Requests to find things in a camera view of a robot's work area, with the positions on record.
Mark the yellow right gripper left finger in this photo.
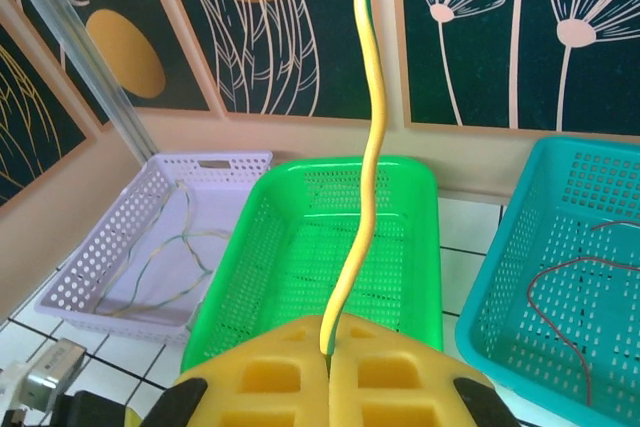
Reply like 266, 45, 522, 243
124, 315, 332, 427

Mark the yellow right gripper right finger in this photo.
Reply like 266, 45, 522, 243
331, 313, 520, 427

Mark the green plastic basket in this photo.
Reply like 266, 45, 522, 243
179, 155, 445, 391

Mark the lavender plastic basket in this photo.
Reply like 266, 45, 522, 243
33, 149, 275, 348

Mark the teal plastic basket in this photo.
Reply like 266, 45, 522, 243
453, 135, 640, 427

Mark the aluminium frame post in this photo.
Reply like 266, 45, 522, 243
0, 0, 162, 163

